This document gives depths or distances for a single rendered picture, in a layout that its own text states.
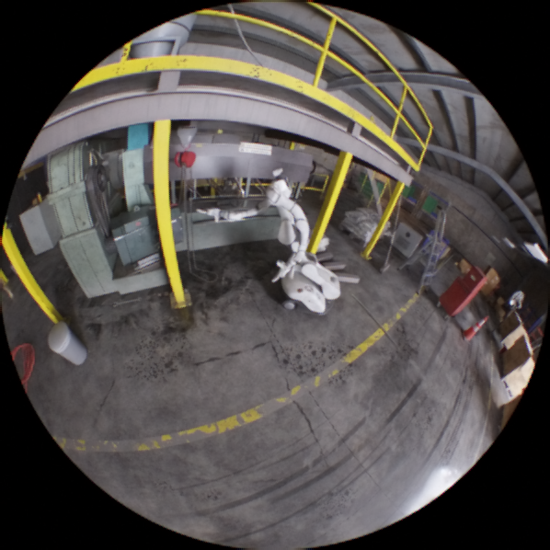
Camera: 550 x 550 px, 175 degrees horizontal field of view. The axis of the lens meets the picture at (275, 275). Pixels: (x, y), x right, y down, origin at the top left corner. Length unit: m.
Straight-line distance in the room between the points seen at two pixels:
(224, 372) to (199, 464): 0.86
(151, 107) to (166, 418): 2.17
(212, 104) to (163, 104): 0.33
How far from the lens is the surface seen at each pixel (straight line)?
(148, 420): 1.73
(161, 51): 2.50
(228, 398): 1.59
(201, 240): 2.64
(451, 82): 6.02
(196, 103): 1.37
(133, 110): 1.39
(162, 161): 1.31
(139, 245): 1.92
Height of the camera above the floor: 1.58
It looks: 41 degrees down
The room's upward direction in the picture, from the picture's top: 16 degrees clockwise
